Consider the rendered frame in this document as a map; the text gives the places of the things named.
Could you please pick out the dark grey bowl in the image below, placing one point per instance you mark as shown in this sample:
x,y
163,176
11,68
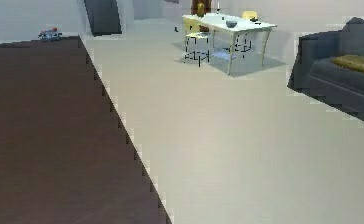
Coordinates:
x,y
231,24

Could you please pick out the mustard yellow cushion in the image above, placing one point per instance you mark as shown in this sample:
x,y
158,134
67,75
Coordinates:
x,y
355,63

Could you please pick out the small blue red toy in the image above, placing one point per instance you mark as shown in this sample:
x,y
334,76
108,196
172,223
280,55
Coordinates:
x,y
50,34

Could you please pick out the dark grey sofa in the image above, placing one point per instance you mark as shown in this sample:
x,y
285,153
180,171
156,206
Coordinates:
x,y
336,71

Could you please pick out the dark grey door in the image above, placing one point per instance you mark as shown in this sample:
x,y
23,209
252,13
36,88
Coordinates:
x,y
102,16

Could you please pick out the white candle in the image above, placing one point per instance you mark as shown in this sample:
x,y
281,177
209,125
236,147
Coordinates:
x,y
218,6

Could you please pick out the yellow chair black legs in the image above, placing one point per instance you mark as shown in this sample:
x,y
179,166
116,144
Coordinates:
x,y
192,28
249,14

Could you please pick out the white dining table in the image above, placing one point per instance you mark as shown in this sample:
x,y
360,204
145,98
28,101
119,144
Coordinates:
x,y
238,26

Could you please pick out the small black object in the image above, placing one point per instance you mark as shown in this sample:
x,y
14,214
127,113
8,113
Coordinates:
x,y
255,20

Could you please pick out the yellow vase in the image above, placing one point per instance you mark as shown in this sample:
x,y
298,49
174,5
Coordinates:
x,y
200,9

